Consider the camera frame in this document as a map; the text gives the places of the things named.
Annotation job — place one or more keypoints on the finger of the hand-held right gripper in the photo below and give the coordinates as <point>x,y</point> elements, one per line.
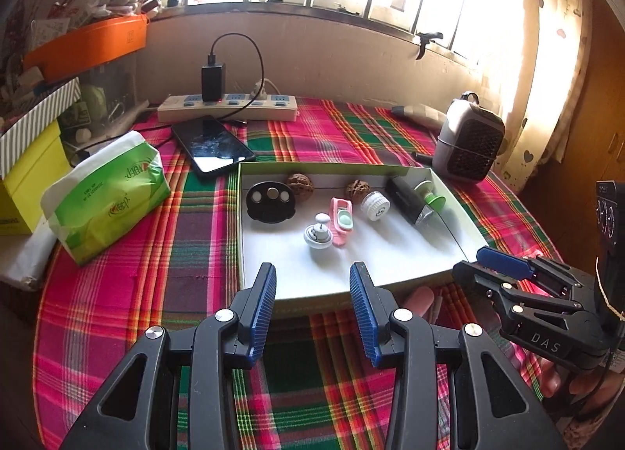
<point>508,298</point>
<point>503,262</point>

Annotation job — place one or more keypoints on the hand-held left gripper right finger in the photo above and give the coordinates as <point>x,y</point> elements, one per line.
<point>364,313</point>

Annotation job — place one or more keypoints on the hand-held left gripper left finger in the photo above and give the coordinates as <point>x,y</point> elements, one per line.
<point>261,303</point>

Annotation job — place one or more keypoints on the green white cardboard box tray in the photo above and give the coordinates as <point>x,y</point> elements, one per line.
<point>293,274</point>

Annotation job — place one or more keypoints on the small white ball toy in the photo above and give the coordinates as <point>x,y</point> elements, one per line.
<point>318,237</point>

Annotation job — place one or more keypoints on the black oval disc metal caps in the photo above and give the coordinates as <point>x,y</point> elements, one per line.
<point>259,213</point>

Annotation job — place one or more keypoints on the small pink mint clip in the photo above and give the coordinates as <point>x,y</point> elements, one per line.
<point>342,224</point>

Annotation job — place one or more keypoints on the green white suction holder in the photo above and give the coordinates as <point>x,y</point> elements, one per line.
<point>433,200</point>

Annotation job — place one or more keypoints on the white round ribbed cap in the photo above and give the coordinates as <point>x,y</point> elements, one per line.
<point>375,206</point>

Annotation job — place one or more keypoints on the brown walnut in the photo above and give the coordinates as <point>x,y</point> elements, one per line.
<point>359,188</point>
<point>299,183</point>

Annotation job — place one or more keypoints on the person's right forearm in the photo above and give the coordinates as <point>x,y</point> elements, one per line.
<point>595,430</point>

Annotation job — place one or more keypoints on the person's right hand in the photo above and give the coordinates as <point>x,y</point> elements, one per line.
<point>551,379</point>

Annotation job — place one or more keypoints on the plaid tablecloth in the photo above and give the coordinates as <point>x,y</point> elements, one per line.
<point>146,284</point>

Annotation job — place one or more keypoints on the grey fan heater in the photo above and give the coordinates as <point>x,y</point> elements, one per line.
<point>466,142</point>

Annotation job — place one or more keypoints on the black smartphone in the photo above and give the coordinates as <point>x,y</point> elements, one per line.
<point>212,145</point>

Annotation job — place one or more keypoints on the beige tapered object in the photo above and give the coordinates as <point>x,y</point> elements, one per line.
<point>420,114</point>

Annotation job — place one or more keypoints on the green white tissue pack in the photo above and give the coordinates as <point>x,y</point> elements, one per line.
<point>107,196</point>

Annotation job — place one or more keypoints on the white power strip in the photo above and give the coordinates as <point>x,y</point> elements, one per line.
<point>244,110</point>

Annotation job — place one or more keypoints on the brown wooden cabinet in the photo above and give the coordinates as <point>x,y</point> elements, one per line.
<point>605,88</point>

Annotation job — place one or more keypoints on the heart print curtain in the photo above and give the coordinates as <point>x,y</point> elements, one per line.
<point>551,64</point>

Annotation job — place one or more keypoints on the white plug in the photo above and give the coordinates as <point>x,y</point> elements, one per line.
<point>261,88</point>

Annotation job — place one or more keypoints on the black charger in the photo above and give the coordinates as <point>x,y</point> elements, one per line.
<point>213,81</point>

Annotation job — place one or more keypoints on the black window latch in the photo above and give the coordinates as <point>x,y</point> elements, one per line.
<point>425,42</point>

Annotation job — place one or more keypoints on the white paper pack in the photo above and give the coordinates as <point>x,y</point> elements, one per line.
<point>24,259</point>

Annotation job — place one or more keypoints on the clear plastic container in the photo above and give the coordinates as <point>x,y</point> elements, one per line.
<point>105,93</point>

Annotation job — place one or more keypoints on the yellow green box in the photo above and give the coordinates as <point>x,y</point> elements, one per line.
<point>29,181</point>

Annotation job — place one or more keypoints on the striped box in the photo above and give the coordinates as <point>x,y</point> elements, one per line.
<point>39,113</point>

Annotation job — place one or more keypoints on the orange plastic bin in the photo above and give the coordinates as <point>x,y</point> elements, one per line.
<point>88,42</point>

